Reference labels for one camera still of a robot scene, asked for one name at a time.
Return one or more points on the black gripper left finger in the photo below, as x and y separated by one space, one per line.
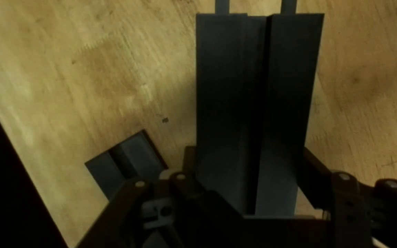
162 229

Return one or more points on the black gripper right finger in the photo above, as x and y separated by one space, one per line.
372 215

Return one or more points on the black grooved rail piece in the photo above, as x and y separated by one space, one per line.
226 91

